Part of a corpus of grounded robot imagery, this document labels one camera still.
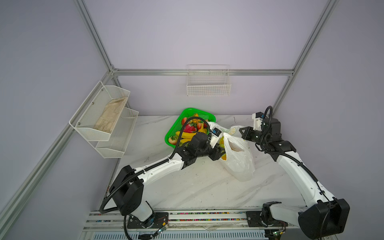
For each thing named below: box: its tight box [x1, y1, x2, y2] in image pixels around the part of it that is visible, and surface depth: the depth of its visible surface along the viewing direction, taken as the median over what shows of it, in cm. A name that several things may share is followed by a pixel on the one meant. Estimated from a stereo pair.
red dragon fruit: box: [183, 123, 197, 133], surface depth 104 cm
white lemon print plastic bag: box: [207, 122, 256, 182], surface depth 71 cm
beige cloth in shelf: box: [94, 96, 128, 133], surface depth 81 cm
